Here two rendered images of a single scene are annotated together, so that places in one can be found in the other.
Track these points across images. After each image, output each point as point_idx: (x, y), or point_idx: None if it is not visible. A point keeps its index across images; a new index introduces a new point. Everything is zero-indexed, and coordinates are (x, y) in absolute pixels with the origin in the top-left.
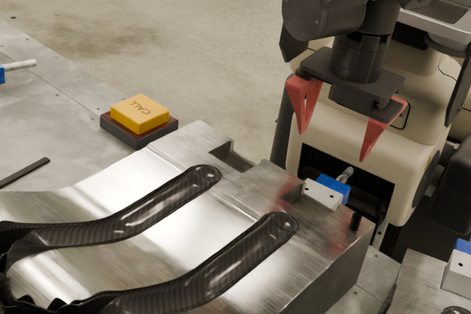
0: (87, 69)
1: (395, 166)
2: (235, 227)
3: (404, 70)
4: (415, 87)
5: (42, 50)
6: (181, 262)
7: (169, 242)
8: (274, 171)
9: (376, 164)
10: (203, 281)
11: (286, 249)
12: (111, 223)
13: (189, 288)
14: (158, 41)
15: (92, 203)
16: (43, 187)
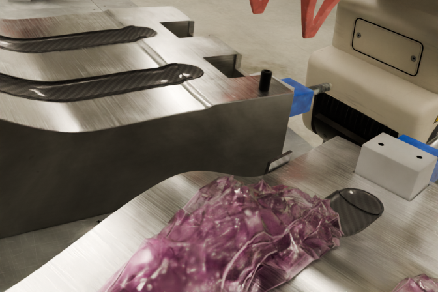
0: None
1: (399, 111)
2: (133, 66)
3: (423, 12)
4: (431, 26)
5: None
6: (52, 75)
7: (56, 63)
8: (214, 42)
9: (380, 109)
10: (63, 94)
11: (171, 88)
12: (17, 44)
13: (42, 93)
14: (285, 74)
15: (14, 30)
16: None
